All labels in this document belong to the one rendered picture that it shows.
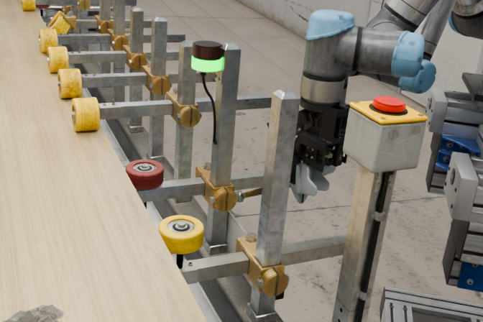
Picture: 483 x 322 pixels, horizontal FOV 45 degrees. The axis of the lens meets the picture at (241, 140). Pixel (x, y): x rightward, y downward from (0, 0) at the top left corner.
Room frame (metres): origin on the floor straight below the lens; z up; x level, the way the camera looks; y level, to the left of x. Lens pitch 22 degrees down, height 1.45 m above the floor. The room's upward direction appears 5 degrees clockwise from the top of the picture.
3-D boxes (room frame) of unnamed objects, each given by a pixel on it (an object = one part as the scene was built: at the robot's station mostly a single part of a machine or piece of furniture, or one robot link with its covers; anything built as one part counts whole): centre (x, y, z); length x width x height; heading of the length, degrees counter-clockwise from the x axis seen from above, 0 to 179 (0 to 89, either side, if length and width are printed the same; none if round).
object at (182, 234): (0.90, 0.09, 0.85); 0.08 x 0.08 x 0.11
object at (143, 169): (1.13, 0.20, 0.85); 0.08 x 0.08 x 0.11
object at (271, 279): (0.95, -0.06, 0.81); 0.13 x 0.06 x 0.05; 25
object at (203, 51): (1.14, 0.08, 1.17); 0.06 x 0.06 x 0.02
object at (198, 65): (1.14, 0.08, 1.14); 0.06 x 0.06 x 0.02
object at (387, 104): (0.70, -0.18, 1.22); 0.04 x 0.04 x 0.02
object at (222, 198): (1.18, 0.05, 0.85); 0.13 x 0.06 x 0.05; 25
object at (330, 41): (1.00, -0.14, 1.23); 0.09 x 0.08 x 0.11; 81
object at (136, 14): (1.84, 0.36, 0.87); 0.03 x 0.03 x 0.48; 25
